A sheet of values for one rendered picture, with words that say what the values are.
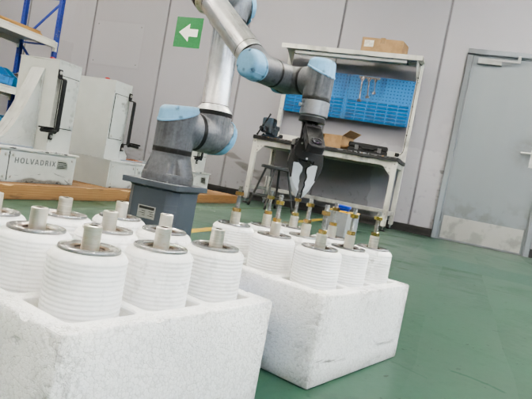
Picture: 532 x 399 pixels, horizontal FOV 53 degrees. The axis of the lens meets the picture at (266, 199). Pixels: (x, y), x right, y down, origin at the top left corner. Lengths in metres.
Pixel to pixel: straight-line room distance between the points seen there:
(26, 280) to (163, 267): 0.17
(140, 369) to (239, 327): 0.19
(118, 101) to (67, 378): 3.25
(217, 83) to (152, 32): 6.09
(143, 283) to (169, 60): 6.82
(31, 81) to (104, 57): 4.71
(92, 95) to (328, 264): 3.02
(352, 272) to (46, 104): 2.55
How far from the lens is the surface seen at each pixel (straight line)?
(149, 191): 1.53
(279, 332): 1.06
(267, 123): 5.81
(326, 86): 1.41
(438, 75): 6.41
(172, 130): 1.54
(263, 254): 1.11
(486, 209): 6.22
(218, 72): 1.67
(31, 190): 3.12
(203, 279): 0.81
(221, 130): 1.64
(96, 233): 0.67
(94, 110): 3.84
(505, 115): 6.31
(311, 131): 1.36
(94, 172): 3.78
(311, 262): 1.04
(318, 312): 1.00
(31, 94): 3.37
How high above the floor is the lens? 0.38
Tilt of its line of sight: 3 degrees down
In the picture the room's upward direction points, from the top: 11 degrees clockwise
